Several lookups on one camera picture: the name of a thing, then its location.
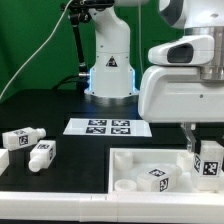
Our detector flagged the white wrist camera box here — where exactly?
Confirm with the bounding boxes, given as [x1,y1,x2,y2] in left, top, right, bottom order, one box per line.
[148,35,215,66]

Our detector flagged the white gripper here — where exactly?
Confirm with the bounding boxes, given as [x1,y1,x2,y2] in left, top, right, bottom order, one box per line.
[138,66,224,153]

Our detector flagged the black cable on table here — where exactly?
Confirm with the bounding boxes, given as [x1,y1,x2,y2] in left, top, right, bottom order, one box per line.
[51,75,81,91]

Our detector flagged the white fence rail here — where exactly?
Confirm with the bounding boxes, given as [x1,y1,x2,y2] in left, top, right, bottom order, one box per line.
[0,192,224,224]
[0,149,9,176]

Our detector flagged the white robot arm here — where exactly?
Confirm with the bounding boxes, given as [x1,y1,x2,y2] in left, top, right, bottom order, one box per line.
[86,0,224,154]

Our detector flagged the grey cable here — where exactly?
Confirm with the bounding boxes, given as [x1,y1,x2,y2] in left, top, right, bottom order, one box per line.
[0,0,74,101]

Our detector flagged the white left fence rail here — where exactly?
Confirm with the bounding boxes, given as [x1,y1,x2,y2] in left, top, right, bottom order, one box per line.
[0,149,9,176]

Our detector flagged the white front fence rail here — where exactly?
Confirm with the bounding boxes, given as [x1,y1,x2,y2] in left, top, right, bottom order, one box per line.
[0,192,224,224]

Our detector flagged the black camera stand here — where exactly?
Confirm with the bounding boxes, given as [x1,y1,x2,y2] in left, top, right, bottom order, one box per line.
[59,0,90,92]

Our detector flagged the white marker tag sheet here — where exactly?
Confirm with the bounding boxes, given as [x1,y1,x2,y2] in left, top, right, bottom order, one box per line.
[63,118,152,137]

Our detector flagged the white square table top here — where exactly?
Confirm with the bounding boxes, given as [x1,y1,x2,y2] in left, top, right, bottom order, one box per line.
[108,148,224,194]

